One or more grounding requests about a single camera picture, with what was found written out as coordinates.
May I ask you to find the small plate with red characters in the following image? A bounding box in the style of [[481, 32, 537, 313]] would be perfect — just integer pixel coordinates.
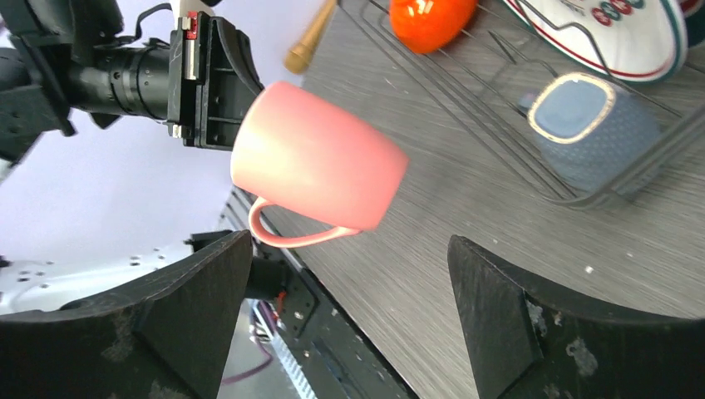
[[505, 0, 688, 83]]

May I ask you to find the grey mug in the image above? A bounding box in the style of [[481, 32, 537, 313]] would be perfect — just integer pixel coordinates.
[[518, 72, 661, 193]]

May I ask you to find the wooden rolling pin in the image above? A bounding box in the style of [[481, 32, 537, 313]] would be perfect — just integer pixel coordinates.
[[283, 0, 338, 75]]

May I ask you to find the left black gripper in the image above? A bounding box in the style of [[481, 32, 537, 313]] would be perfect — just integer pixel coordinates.
[[1, 1, 264, 165]]

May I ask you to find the black wire dish rack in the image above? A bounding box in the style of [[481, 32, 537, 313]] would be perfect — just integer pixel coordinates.
[[339, 1, 704, 210]]

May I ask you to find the pink mug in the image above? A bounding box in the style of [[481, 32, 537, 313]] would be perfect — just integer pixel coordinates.
[[230, 81, 409, 249]]

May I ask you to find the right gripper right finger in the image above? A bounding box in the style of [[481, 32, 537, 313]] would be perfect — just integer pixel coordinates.
[[447, 235, 704, 398]]

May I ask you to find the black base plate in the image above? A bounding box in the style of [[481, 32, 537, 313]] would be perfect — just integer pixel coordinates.
[[253, 240, 417, 398]]

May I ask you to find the orange bowl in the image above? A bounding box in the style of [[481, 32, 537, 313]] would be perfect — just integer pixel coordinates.
[[388, 0, 478, 54]]

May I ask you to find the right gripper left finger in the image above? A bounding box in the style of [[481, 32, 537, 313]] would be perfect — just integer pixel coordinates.
[[1, 231, 252, 398]]

